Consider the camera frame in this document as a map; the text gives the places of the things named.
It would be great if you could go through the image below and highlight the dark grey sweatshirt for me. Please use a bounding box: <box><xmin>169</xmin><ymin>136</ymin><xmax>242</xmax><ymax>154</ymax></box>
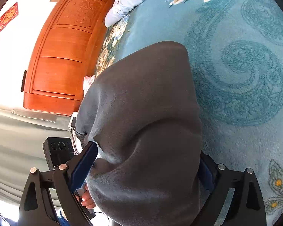
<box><xmin>75</xmin><ymin>41</ymin><xmax>202</xmax><ymax>225</ymax></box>

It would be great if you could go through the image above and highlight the red paper wall decoration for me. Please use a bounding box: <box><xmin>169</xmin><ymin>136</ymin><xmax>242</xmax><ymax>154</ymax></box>
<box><xmin>0</xmin><ymin>2</ymin><xmax>19</xmax><ymax>32</ymax></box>

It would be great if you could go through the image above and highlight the grey curtain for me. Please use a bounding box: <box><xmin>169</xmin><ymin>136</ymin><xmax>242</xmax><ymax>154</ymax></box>
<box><xmin>0</xmin><ymin>109</ymin><xmax>70</xmax><ymax>205</ymax></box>

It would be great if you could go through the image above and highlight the orange wooden headboard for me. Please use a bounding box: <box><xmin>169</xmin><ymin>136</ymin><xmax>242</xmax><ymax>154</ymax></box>
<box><xmin>21</xmin><ymin>0</ymin><xmax>114</xmax><ymax>116</ymax></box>

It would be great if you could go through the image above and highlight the person's left hand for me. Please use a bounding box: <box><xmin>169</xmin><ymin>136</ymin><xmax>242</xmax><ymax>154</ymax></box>
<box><xmin>75</xmin><ymin>184</ymin><xmax>96</xmax><ymax>209</ymax></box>

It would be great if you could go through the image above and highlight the teal floral plush blanket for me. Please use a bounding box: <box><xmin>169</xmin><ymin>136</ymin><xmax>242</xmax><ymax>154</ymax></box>
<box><xmin>96</xmin><ymin>0</ymin><xmax>283</xmax><ymax>225</ymax></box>

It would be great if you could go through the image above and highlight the pink knitted cloth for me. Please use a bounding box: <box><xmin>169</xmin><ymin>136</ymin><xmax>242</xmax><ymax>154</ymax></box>
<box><xmin>83</xmin><ymin>75</ymin><xmax>95</xmax><ymax>96</ymax></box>

